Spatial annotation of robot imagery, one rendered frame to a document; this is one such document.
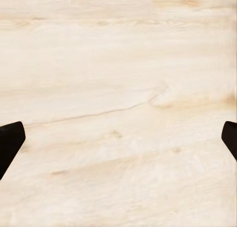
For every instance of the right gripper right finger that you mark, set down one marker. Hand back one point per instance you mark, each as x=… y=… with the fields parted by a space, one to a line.
x=229 y=137

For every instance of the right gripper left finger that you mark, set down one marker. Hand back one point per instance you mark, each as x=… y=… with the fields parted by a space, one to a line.
x=12 y=137

